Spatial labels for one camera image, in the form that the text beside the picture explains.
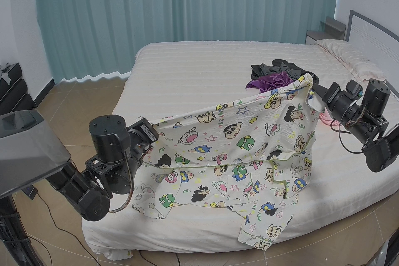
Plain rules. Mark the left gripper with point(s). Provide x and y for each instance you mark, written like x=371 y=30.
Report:
x=140 y=133

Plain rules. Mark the grey garment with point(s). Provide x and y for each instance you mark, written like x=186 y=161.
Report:
x=268 y=68

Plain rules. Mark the black power adapter box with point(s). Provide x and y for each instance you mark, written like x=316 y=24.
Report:
x=32 y=192

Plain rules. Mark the purple satin garment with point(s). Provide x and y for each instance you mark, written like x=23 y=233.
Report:
x=271 y=80

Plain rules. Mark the white printed pyjama top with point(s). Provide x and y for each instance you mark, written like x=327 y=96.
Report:
x=233 y=133

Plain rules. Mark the cream pillow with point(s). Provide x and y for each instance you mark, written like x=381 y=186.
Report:
x=352 y=59

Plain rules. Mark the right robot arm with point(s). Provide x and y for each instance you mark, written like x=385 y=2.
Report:
x=377 y=96

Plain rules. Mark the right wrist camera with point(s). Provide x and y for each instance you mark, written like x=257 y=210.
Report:
x=353 y=87

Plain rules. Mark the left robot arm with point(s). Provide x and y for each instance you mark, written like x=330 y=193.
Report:
x=31 y=146

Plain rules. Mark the pink garment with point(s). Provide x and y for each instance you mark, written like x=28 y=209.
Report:
x=325 y=118

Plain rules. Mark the bed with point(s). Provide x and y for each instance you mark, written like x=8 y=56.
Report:
x=202 y=71

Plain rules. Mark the dark grey chest of drawers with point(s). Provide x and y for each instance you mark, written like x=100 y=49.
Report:
x=15 y=96

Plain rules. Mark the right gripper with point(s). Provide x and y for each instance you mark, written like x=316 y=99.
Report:
x=339 y=104

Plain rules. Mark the grey white bedside table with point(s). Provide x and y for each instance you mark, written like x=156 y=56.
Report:
x=335 y=26

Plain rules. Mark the black garment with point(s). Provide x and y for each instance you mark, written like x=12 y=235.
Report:
x=293 y=70

